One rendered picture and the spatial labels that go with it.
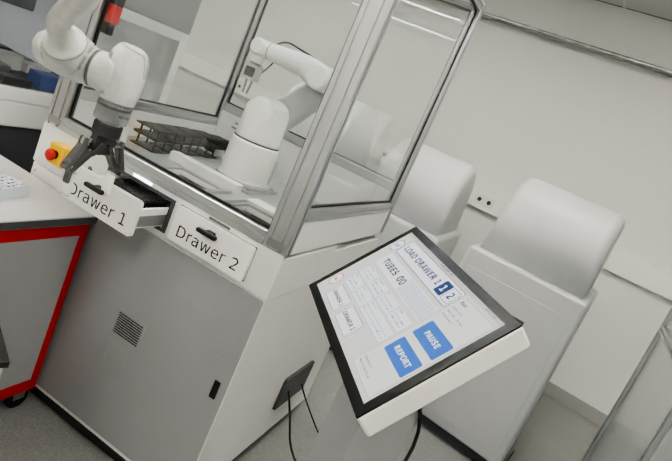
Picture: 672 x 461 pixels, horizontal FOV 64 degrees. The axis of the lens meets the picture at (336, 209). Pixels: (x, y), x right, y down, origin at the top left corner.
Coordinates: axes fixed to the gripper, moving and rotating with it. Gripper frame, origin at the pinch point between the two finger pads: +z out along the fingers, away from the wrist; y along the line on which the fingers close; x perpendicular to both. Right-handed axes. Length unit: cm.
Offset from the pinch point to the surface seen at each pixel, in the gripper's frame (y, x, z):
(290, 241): 24, -52, -8
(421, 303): -8, -96, -20
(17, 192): 3.0, 27.6, 13.3
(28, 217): -2.2, 14.5, 15.1
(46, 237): 5.7, 14.1, 22.0
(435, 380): -26, -105, -15
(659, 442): 86, -172, 9
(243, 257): 22.4, -40.8, 2.1
